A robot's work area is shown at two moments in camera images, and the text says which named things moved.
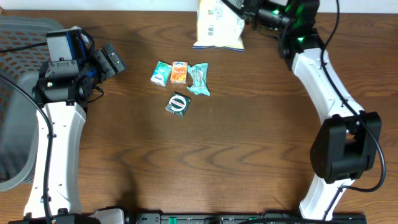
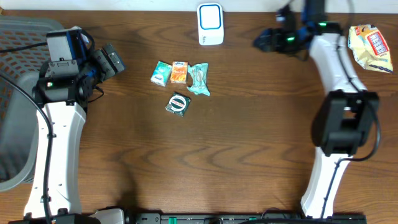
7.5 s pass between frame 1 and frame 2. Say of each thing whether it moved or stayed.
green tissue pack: stayed
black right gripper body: moved
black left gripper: stayed
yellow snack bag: moved
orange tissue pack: stayed
